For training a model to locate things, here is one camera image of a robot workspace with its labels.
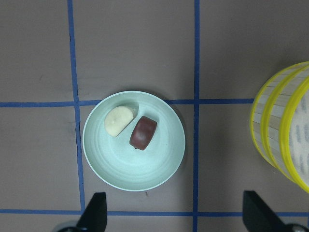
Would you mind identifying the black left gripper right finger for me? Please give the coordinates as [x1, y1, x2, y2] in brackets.
[242, 190, 289, 232]

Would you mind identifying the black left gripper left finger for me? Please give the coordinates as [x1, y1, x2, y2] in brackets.
[76, 192, 107, 232]

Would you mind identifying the yellow bamboo steamer top layer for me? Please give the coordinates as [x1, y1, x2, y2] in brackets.
[279, 73, 309, 192]

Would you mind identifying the yellow bamboo steamer layer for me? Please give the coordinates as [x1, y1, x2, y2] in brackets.
[249, 61, 309, 168]
[279, 73, 309, 192]

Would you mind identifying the white steamed bun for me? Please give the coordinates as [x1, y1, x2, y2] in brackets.
[104, 106, 138, 137]

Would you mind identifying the yellow bamboo steamer bottom layer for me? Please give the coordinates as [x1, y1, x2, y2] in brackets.
[249, 61, 309, 168]

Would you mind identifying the pale green plate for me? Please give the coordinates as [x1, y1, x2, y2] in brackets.
[83, 91, 185, 191]

